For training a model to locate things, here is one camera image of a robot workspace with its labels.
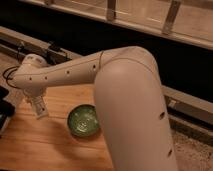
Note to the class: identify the green ceramic bowl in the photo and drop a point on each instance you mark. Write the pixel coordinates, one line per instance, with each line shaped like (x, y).
(82, 121)

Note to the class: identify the small white bottle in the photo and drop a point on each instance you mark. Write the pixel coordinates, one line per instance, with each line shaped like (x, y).
(40, 107)

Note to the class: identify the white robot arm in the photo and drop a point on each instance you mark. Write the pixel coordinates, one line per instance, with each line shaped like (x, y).
(128, 97)

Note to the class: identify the black clamp on rail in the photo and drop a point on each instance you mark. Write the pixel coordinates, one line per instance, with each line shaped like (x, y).
(55, 53)

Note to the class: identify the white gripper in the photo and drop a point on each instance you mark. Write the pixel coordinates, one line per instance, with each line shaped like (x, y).
(33, 97)

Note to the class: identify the black device at left edge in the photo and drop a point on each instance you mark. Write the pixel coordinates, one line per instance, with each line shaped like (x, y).
(6, 108)

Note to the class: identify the metal window frame rail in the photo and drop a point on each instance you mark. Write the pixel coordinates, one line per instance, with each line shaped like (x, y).
(187, 21)

